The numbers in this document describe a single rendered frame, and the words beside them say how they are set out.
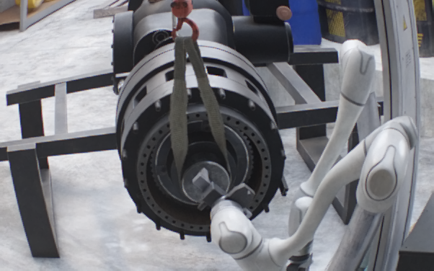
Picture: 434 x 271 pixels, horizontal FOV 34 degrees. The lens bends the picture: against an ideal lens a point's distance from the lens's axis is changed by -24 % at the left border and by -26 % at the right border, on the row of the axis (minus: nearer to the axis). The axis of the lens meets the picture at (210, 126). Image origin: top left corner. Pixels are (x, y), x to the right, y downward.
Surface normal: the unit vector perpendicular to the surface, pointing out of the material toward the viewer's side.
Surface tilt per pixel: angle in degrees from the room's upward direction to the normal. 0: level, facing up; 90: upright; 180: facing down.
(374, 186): 84
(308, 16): 90
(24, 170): 90
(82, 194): 0
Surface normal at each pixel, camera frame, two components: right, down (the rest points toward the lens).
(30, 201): 0.18, 0.33
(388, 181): -0.31, 0.26
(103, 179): -0.06, -0.94
